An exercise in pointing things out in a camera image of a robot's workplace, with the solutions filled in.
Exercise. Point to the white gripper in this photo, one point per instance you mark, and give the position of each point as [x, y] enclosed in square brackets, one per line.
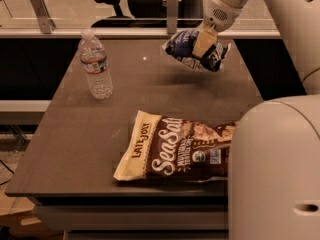
[218, 17]

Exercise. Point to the blue chip bag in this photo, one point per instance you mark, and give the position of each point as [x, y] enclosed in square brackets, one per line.
[180, 47]

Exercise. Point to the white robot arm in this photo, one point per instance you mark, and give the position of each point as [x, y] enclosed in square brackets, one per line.
[274, 163]

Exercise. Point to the brown sea salt chip bag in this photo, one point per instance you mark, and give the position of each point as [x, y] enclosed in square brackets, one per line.
[176, 149]

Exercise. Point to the black office chair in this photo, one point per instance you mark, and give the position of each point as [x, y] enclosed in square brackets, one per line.
[151, 14]

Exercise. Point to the clear plastic water bottle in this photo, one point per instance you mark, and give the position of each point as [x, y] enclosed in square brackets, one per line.
[93, 58]

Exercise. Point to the cardboard box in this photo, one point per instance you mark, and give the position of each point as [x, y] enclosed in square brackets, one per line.
[18, 222]

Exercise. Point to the middle metal glass bracket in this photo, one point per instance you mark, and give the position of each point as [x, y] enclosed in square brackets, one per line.
[172, 16]

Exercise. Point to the metal glass bracket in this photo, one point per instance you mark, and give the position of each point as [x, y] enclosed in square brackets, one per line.
[172, 16]
[45, 22]

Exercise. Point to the left metal glass bracket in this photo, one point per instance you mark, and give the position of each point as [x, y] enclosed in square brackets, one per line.
[45, 22]

